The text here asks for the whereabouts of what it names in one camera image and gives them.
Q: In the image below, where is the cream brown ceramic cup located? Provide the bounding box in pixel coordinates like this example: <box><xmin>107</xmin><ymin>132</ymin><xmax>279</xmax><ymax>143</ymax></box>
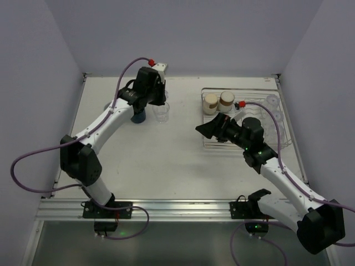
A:
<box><xmin>218</xmin><ymin>91</ymin><xmax>235</xmax><ymax>112</ymax></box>

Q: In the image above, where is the dark blue mug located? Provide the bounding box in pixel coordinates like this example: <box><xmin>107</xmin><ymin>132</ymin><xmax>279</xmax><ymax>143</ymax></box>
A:
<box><xmin>130</xmin><ymin>109</ymin><xmax>146</xmax><ymax>124</ymax></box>

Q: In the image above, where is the light blue mug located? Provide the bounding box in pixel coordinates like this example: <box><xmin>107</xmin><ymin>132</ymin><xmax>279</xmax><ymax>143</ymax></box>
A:
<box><xmin>103</xmin><ymin>102</ymin><xmax>111</xmax><ymax>111</ymax></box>

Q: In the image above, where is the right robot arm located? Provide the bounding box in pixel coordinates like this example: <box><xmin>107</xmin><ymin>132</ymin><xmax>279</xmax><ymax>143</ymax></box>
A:
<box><xmin>195</xmin><ymin>113</ymin><xmax>345</xmax><ymax>254</ymax></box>

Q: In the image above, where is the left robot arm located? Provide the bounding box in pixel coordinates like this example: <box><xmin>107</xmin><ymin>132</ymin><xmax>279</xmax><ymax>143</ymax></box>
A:
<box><xmin>60</xmin><ymin>63</ymin><xmax>168</xmax><ymax>206</ymax></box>

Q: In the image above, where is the right controller box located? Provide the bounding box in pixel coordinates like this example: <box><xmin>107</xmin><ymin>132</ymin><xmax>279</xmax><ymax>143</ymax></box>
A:
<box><xmin>245</xmin><ymin>222</ymin><xmax>269</xmax><ymax>238</ymax></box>

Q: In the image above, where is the controller box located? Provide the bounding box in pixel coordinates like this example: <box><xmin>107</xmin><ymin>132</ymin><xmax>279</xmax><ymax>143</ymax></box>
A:
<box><xmin>245</xmin><ymin>222</ymin><xmax>269</xmax><ymax>238</ymax></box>
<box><xmin>94</xmin><ymin>222</ymin><xmax>118</xmax><ymax>236</ymax></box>

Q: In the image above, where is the left controller box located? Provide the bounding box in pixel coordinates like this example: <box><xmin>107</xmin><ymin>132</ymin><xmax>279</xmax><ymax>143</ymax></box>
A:
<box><xmin>94</xmin><ymin>222</ymin><xmax>118</xmax><ymax>236</ymax></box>

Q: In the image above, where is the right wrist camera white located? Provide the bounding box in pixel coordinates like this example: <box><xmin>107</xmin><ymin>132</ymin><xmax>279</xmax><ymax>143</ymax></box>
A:
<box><xmin>233</xmin><ymin>101</ymin><xmax>246</xmax><ymax>121</ymax></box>

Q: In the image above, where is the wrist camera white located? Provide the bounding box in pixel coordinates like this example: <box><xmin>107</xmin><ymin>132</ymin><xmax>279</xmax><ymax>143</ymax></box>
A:
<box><xmin>152</xmin><ymin>63</ymin><xmax>169</xmax><ymax>75</ymax></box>
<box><xmin>233</xmin><ymin>101</ymin><xmax>246</xmax><ymax>121</ymax></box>

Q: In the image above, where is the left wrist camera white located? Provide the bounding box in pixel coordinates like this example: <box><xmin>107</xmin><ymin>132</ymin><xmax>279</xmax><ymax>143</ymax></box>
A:
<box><xmin>152</xmin><ymin>63</ymin><xmax>169</xmax><ymax>75</ymax></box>

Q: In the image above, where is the wire dish rack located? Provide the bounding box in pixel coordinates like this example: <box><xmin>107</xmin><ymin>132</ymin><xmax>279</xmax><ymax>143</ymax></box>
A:
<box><xmin>201</xmin><ymin>88</ymin><xmax>292</xmax><ymax>154</ymax></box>

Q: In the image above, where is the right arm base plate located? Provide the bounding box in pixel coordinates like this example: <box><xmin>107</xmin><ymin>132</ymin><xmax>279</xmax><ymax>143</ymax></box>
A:
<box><xmin>229</xmin><ymin>188</ymin><xmax>271</xmax><ymax>219</ymax></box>

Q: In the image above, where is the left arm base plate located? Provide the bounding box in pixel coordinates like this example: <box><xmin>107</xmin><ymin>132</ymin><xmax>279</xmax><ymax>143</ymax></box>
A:
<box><xmin>81</xmin><ymin>201</ymin><xmax>133</xmax><ymax>219</ymax></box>

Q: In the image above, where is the aluminium mounting rail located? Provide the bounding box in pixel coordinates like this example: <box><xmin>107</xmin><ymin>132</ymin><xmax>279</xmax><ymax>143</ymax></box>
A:
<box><xmin>35</xmin><ymin>198</ymin><xmax>246</xmax><ymax>222</ymax></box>

